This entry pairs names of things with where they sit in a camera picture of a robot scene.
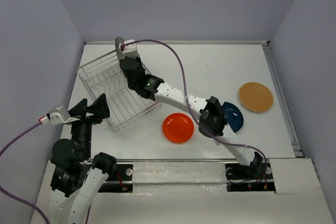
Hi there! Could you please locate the grey deer plate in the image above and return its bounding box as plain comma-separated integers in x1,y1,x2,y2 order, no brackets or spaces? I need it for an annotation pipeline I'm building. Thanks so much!
115,36,124,60

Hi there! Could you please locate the dark blue leaf dish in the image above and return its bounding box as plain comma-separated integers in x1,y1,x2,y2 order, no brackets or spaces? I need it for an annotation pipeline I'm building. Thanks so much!
222,102,244,133

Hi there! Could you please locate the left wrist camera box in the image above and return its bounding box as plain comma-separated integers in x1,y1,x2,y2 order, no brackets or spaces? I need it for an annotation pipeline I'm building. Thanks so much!
47,105,70,125

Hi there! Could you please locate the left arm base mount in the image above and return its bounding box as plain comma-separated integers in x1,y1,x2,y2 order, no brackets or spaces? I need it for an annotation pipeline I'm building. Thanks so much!
98,163,133,193

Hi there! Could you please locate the wire dish rack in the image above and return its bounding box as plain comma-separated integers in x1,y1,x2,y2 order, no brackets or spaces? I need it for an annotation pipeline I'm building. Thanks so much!
77,53,162,133

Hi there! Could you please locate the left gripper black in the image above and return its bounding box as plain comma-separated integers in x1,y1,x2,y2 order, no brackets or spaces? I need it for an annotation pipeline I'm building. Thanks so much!
67,91,111,157

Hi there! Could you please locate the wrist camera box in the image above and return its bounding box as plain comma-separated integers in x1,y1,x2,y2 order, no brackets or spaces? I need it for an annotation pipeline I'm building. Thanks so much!
47,105,70,125
123,41,140,59

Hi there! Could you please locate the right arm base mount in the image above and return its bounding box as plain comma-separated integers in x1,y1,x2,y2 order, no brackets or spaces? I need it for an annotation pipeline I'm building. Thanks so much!
225,162,276,192

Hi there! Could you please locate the orange plate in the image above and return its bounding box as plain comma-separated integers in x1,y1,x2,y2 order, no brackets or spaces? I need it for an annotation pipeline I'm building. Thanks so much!
162,113,194,144

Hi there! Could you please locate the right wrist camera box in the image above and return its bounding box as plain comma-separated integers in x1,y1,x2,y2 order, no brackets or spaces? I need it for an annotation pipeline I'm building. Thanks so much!
123,41,140,59

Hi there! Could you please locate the woven bamboo plate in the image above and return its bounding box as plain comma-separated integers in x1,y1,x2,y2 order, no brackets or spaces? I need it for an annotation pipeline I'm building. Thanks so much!
238,82,274,113

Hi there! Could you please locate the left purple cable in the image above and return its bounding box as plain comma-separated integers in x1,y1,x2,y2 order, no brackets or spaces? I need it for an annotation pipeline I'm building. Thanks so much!
0,116,50,224

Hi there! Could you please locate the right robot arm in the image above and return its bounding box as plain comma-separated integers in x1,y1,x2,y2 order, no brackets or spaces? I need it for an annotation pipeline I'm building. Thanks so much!
117,55,263,178

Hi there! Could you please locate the cream patterned small plate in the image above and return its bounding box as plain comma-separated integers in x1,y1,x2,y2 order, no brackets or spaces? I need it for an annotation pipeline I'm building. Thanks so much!
122,70,129,83

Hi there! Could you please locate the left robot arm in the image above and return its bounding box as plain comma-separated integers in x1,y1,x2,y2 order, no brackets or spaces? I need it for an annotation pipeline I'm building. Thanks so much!
47,94,117,223

